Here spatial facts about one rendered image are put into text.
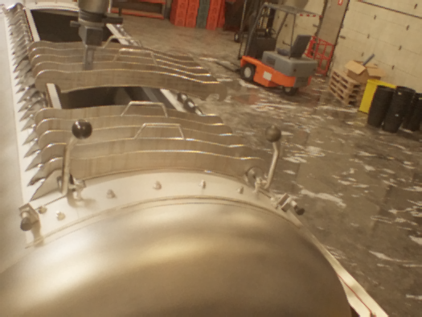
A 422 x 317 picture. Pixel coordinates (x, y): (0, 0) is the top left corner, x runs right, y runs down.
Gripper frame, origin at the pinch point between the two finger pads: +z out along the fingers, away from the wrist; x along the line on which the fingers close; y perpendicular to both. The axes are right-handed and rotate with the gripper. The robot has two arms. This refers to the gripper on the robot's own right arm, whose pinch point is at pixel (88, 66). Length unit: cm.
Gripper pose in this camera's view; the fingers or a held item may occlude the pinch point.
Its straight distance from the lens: 160.1
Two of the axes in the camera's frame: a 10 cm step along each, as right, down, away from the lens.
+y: -9.2, -0.1, -4.0
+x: 3.5, 4.4, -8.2
